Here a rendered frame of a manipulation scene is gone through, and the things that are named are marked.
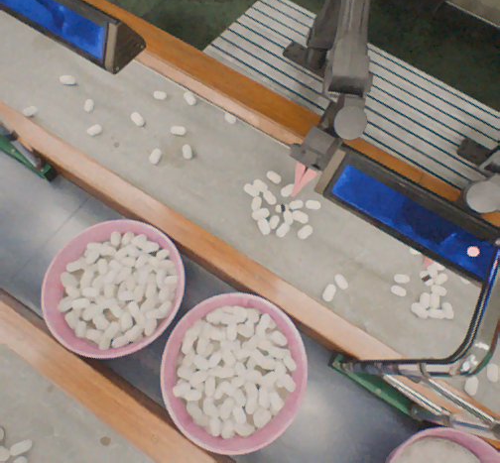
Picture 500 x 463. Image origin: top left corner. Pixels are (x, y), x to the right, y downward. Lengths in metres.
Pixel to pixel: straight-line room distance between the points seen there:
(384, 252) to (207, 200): 0.42
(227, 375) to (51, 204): 0.57
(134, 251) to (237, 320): 0.26
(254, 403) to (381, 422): 0.27
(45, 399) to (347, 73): 0.79
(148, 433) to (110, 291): 0.26
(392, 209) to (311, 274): 0.34
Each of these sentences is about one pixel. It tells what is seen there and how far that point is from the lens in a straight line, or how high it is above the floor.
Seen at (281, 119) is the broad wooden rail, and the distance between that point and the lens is 0.91.
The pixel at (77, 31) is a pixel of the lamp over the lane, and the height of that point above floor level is 1.08.
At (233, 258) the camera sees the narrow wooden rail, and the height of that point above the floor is 0.76.
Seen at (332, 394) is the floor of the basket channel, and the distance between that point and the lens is 0.83.
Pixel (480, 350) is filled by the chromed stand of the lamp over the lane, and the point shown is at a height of 1.12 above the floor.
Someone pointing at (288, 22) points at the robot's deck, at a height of 0.67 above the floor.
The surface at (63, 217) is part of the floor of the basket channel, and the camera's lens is 0.94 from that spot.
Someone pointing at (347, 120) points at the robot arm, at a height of 1.00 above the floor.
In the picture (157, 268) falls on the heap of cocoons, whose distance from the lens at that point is 0.77.
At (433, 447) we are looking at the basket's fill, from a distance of 0.85.
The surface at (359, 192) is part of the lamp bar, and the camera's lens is 0.47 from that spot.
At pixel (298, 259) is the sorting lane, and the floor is 0.74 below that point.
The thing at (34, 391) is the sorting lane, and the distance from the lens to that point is 0.80.
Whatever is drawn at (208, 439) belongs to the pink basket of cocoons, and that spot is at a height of 0.75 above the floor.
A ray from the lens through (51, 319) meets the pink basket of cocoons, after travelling 0.78.
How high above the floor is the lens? 1.47
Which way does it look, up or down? 66 degrees down
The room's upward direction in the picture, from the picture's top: 12 degrees clockwise
